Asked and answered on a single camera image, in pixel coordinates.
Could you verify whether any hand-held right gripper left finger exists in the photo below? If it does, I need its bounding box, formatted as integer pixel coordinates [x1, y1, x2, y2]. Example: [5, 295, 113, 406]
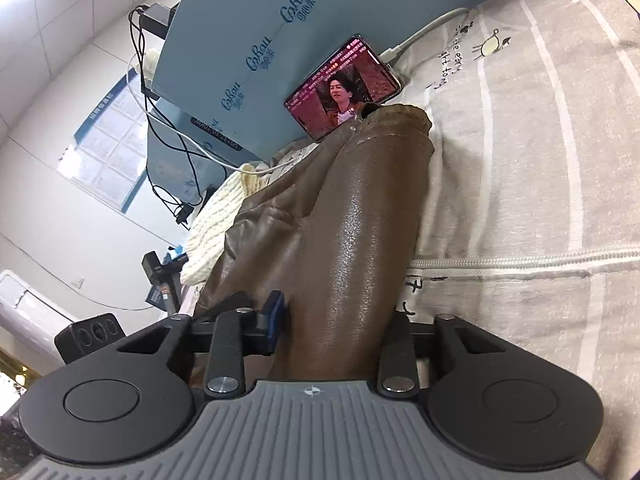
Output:
[116, 290, 288, 401]

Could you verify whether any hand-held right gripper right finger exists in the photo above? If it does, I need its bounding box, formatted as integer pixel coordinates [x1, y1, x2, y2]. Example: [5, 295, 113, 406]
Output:
[377, 309, 507, 401]

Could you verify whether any brown leather jacket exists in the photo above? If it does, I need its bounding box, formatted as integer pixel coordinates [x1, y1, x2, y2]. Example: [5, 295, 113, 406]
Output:
[192, 104, 436, 397]

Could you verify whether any cream knitted sweater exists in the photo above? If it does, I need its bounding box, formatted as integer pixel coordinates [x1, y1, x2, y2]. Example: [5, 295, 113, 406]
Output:
[180, 140, 321, 286]

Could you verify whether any black device on stand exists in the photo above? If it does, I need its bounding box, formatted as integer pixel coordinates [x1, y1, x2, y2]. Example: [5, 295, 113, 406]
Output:
[141, 246, 190, 317]

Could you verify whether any black three-lens sensor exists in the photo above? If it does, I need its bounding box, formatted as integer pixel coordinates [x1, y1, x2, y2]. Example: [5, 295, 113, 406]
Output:
[54, 313, 124, 365]

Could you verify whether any blue carton dark label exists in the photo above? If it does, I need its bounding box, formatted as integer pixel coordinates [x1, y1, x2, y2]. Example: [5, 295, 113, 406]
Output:
[146, 97, 261, 207]

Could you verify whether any smartphone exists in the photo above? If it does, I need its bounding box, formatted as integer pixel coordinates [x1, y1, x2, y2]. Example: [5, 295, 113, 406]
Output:
[283, 34, 404, 144]

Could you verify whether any white air conditioner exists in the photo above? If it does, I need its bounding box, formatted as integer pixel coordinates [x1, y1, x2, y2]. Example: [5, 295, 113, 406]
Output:
[0, 269, 79, 364]

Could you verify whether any large blue carton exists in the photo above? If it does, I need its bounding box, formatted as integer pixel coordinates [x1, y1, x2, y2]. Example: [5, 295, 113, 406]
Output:
[150, 0, 521, 162]

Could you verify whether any black power adapter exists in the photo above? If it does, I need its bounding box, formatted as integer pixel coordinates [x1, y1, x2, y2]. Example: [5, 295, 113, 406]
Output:
[137, 2, 180, 39]

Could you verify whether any black cable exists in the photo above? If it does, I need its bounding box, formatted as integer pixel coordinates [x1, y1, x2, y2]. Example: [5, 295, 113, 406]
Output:
[127, 5, 242, 227]

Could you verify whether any thin white cable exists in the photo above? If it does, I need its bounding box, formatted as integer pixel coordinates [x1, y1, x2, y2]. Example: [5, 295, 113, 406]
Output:
[127, 50, 272, 177]

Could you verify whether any wall poster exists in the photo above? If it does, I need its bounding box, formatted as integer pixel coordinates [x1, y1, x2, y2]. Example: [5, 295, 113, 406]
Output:
[56, 74, 152, 214]

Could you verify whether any white charging cable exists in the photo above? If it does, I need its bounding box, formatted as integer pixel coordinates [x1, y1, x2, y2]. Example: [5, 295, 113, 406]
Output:
[377, 7, 472, 64]

